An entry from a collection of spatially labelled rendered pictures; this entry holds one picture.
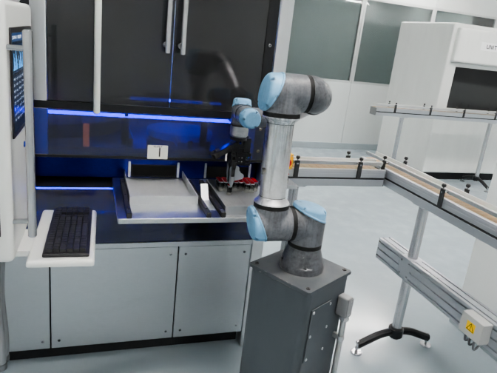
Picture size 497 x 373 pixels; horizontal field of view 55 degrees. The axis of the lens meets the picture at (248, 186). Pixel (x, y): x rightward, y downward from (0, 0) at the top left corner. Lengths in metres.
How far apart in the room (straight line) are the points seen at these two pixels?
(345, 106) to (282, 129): 6.18
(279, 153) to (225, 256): 0.95
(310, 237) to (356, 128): 6.27
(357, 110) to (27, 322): 6.25
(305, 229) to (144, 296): 1.02
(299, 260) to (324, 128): 6.00
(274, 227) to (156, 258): 0.86
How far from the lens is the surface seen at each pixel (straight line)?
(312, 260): 1.63
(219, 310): 2.47
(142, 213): 1.78
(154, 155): 2.08
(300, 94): 1.46
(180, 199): 1.88
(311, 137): 7.48
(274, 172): 1.50
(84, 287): 2.30
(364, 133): 7.90
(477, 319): 2.22
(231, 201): 1.96
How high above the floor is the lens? 1.53
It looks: 17 degrees down
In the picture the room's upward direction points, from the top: 7 degrees clockwise
